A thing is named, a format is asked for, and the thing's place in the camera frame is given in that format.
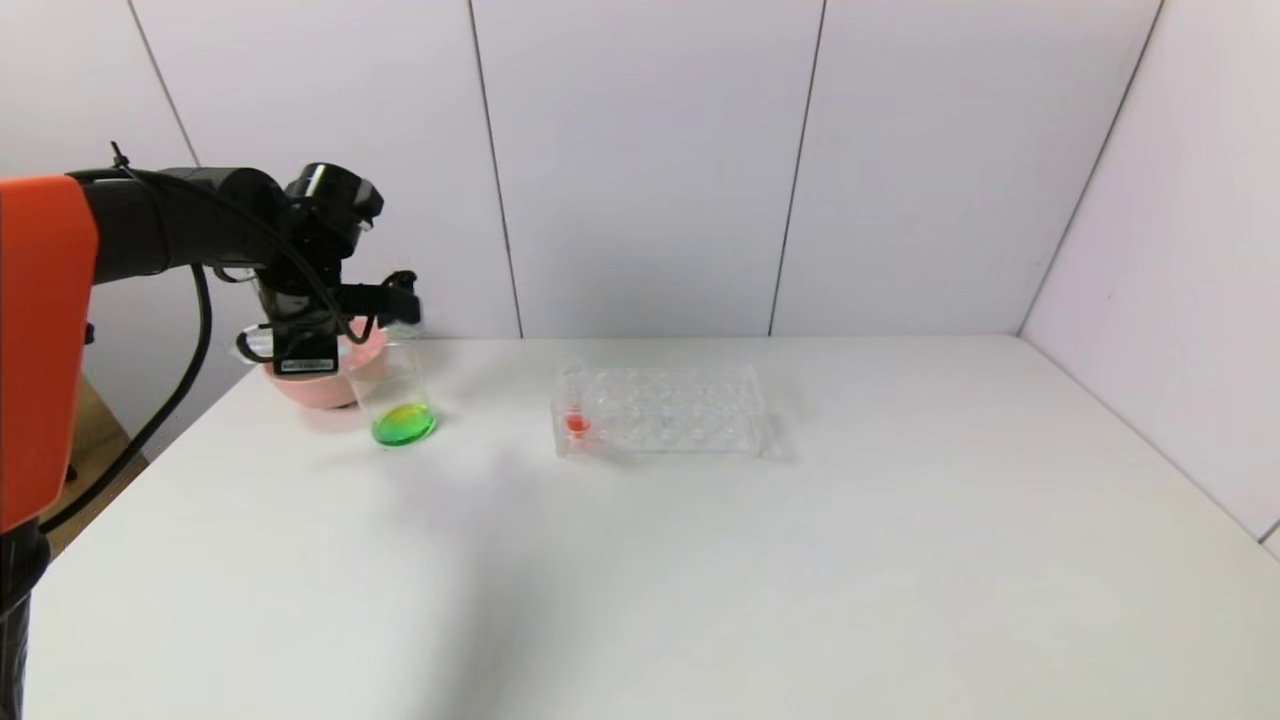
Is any clear plastic test tube rack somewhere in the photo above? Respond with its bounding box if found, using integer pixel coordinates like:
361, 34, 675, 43
550, 362, 791, 466

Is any red pigment test tube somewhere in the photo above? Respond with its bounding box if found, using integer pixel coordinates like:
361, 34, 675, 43
557, 362, 593, 441

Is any clear glass beaker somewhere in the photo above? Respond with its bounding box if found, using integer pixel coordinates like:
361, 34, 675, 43
345, 330, 438, 449

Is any pink bowl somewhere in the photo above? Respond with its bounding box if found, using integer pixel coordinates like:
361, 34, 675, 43
262, 330, 391, 411

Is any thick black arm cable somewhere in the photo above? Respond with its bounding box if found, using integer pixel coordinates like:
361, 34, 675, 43
40, 265, 214, 531

